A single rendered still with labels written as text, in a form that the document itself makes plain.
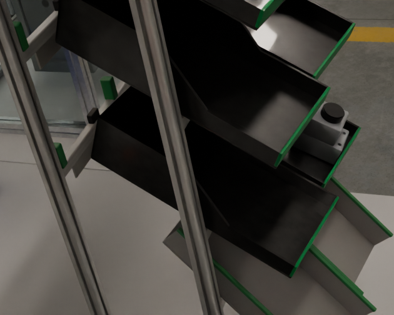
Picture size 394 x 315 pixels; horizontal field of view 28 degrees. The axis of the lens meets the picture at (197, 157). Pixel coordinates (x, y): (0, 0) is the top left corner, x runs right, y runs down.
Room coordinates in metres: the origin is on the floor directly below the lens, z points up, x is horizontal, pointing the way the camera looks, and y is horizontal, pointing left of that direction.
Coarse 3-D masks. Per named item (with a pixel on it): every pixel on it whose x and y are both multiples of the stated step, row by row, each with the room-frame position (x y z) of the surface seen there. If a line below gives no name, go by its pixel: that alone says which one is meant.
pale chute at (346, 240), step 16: (336, 192) 0.90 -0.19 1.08; (336, 208) 0.90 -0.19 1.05; (352, 208) 0.89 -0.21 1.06; (336, 224) 0.88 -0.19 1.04; (352, 224) 0.89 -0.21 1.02; (368, 224) 0.87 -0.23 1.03; (320, 240) 0.84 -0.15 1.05; (336, 240) 0.85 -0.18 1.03; (352, 240) 0.86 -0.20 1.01; (368, 240) 0.87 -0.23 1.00; (336, 256) 0.83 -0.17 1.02; (352, 256) 0.84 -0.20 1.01; (352, 272) 0.81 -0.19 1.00
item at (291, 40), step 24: (288, 0) 0.92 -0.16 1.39; (264, 24) 0.88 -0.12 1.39; (288, 24) 0.89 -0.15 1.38; (312, 24) 0.89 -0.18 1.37; (336, 24) 0.88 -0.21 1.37; (264, 48) 0.81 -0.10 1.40; (288, 48) 0.84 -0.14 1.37; (312, 48) 0.85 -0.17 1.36; (336, 48) 0.82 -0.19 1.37; (312, 72) 0.77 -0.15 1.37
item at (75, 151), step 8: (56, 16) 0.85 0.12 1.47; (48, 24) 0.83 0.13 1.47; (56, 24) 0.84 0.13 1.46; (40, 32) 0.81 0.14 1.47; (48, 32) 0.82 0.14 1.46; (32, 40) 0.80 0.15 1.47; (40, 40) 0.81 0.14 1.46; (32, 48) 0.79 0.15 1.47; (24, 56) 0.77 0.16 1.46; (120, 88) 0.93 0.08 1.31; (104, 104) 0.90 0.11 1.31; (184, 120) 0.70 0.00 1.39; (88, 128) 0.85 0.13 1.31; (184, 128) 0.70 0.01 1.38; (80, 136) 0.83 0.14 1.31; (88, 136) 0.84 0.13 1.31; (72, 144) 0.82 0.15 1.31; (80, 144) 0.82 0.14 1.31; (88, 144) 0.83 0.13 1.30; (72, 152) 0.80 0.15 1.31; (80, 152) 0.81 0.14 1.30; (72, 160) 0.79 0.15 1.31; (64, 168) 0.78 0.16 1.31; (208, 232) 0.70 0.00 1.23
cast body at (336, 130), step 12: (324, 108) 0.84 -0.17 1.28; (336, 108) 0.84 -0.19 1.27; (312, 120) 0.83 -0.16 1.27; (324, 120) 0.83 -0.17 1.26; (336, 120) 0.82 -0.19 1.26; (312, 132) 0.83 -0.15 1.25; (324, 132) 0.82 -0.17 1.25; (336, 132) 0.82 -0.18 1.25; (348, 132) 0.85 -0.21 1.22; (300, 144) 0.84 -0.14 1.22; (312, 144) 0.83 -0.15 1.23; (324, 144) 0.83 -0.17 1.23; (336, 144) 0.83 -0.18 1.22; (324, 156) 0.83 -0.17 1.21; (336, 156) 0.82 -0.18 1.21
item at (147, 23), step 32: (0, 0) 0.76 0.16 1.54; (0, 32) 0.75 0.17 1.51; (160, 32) 0.69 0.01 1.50; (160, 64) 0.67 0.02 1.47; (32, 96) 0.77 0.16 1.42; (160, 96) 0.68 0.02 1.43; (32, 128) 0.75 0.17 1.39; (160, 128) 0.68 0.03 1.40; (64, 192) 0.77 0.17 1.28; (192, 192) 0.68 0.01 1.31; (64, 224) 0.76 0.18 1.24; (192, 224) 0.68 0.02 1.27; (192, 256) 0.68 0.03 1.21; (96, 288) 0.76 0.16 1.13
